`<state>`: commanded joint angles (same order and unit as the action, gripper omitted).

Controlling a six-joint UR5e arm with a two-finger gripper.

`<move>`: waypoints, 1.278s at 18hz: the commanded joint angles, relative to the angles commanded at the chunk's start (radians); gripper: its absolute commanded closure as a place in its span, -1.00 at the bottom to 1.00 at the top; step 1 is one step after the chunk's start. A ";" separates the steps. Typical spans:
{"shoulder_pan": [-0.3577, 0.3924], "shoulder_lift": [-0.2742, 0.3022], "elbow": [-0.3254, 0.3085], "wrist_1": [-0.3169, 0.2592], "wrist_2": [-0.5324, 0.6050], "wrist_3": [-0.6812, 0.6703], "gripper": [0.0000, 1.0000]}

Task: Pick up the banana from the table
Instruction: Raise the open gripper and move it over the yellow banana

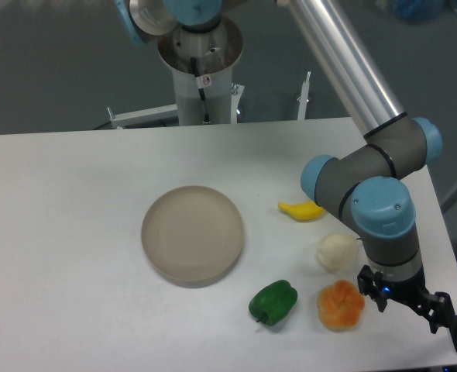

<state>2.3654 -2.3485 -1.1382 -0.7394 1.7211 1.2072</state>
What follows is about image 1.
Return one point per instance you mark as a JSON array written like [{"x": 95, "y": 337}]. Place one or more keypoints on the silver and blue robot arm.
[{"x": 363, "y": 190}]

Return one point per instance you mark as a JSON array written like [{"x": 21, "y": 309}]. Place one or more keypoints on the white toy garlic bulb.
[{"x": 337, "y": 251}]

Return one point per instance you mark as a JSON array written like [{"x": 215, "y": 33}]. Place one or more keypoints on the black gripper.
[{"x": 437, "y": 309}]

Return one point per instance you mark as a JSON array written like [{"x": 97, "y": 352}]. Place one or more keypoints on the yellow toy banana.
[{"x": 301, "y": 212}]

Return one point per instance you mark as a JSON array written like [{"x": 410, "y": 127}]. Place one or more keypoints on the white upright frame post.
[{"x": 304, "y": 98}]

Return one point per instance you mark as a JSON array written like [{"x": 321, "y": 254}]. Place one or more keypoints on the green toy bell pepper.
[{"x": 273, "y": 303}]

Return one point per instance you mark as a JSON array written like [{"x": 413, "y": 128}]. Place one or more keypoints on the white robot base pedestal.
[{"x": 207, "y": 99}]

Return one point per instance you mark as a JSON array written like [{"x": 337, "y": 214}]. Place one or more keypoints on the white metal frame bracket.
[{"x": 142, "y": 117}]

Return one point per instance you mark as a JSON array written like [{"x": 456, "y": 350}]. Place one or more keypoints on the beige round plate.
[{"x": 193, "y": 235}]

